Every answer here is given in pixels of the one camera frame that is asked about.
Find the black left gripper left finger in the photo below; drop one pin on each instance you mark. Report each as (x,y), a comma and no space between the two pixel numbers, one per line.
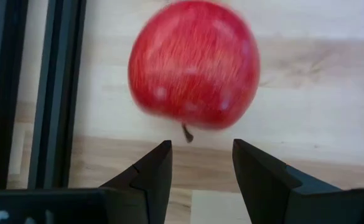
(150,186)

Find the black aluminium table frame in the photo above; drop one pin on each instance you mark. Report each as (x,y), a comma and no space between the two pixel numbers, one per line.
(57,93)

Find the red apple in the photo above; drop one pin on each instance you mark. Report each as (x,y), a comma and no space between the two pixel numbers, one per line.
(194,65)

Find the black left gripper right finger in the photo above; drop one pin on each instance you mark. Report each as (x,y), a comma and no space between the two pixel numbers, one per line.
(262,193)

